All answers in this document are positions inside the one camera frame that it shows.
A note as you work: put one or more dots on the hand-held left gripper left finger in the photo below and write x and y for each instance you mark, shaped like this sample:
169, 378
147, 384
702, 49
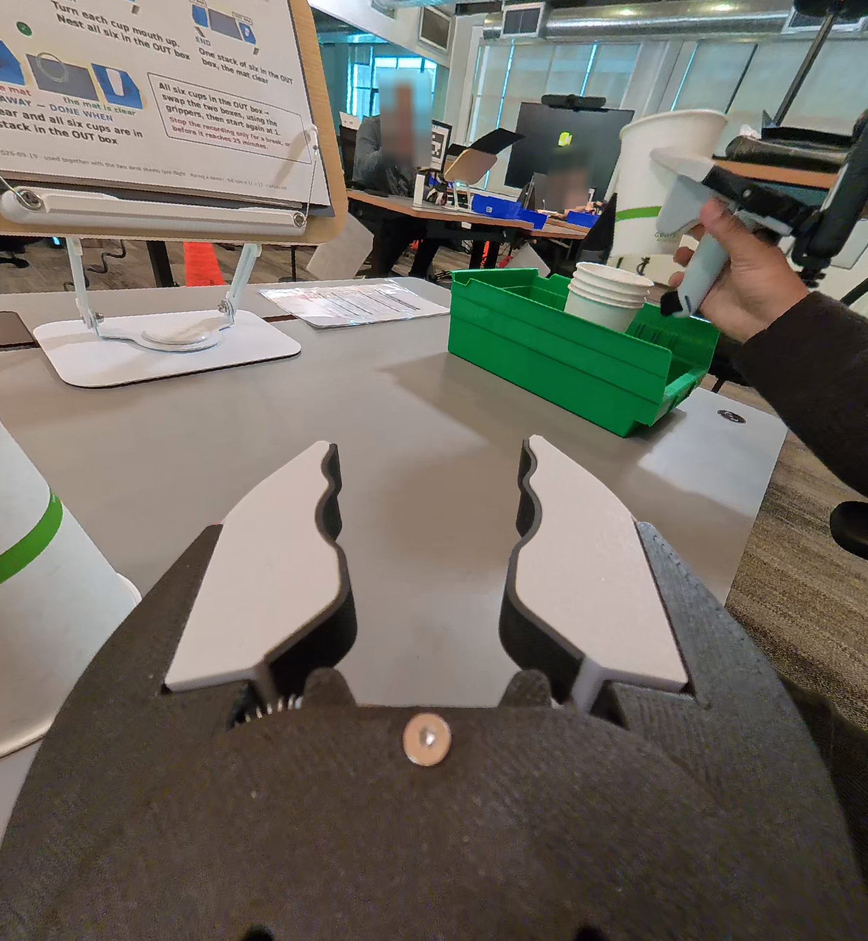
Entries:
257, 588

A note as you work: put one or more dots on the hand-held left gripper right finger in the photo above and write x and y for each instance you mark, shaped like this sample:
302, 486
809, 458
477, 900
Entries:
595, 588

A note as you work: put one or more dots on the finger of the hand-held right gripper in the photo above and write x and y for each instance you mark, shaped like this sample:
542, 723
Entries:
684, 165

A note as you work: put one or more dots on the green plastic bin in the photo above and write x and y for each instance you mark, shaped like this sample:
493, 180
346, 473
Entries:
551, 367

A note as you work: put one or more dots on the person's right forearm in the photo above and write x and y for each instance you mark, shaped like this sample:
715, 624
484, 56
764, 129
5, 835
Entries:
831, 382

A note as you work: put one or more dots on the black-legged standing desk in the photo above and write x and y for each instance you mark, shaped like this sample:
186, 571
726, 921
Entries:
794, 176

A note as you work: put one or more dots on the round black desk grommet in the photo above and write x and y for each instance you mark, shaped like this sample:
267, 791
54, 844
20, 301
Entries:
731, 417

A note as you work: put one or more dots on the grey desk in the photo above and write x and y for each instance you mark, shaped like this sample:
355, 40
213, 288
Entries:
404, 412

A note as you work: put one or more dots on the wooden desk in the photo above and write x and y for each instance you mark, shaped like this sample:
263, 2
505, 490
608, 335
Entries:
419, 207

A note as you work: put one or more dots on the person's right hand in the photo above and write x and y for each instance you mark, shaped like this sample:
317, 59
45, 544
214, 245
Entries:
757, 287

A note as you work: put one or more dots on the black bag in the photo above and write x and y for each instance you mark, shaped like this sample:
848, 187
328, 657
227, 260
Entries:
787, 151

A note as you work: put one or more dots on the black computer monitor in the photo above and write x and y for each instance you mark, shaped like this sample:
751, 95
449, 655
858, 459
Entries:
544, 140

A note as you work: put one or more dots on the blue plastic bin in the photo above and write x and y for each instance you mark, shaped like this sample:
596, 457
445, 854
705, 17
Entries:
504, 207

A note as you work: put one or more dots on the round wooden board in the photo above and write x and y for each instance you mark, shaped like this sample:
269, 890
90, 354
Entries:
478, 158

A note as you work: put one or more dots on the white board stand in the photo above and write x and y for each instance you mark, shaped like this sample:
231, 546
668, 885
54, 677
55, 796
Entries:
184, 353

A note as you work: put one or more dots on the laminated paper sheet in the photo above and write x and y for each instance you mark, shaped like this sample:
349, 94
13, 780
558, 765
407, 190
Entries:
353, 301

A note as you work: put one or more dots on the orange traffic cone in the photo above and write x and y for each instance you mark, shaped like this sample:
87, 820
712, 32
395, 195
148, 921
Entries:
202, 264

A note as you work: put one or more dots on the printed instruction board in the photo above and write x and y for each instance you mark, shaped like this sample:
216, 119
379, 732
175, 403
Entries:
147, 73

